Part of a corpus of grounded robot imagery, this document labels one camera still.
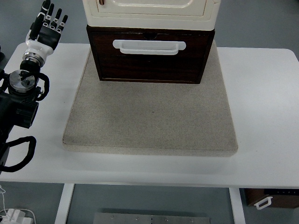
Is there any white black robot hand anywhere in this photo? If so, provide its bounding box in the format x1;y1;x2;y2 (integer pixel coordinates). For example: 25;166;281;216
24;0;68;56

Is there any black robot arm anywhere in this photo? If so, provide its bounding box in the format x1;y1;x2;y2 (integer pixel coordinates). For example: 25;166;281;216
0;0;68;173

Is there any cream upper cabinet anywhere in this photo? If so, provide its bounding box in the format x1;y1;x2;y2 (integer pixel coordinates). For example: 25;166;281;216
83;0;221;31

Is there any beige stone slab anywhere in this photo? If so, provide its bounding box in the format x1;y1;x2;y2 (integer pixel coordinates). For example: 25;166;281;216
63;45;238;157

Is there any white table leg left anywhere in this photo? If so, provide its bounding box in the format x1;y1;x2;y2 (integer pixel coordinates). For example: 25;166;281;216
54;183;75;224

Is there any white table leg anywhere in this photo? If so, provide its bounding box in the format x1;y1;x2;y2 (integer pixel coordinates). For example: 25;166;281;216
229;188;246;224
54;183;75;224

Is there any white power adapter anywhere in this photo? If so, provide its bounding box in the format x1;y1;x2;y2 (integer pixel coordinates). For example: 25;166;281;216
0;209;33;224

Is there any grey metal plate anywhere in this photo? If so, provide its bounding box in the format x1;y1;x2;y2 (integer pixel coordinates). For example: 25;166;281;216
93;213;211;224

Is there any white table leg right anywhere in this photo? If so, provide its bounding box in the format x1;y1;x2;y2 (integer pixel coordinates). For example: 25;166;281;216
229;188;246;224

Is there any white drawer handle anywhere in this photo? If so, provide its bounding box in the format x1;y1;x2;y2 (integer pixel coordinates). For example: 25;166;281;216
113;40;186;56

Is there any black cable loop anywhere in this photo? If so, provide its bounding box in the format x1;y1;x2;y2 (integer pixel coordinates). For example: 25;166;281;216
0;136;37;173

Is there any white cable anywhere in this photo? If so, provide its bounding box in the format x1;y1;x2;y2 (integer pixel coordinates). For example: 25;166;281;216
0;185;7;214

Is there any brown box with white handle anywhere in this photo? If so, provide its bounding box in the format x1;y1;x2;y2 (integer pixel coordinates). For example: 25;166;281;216
244;189;299;210

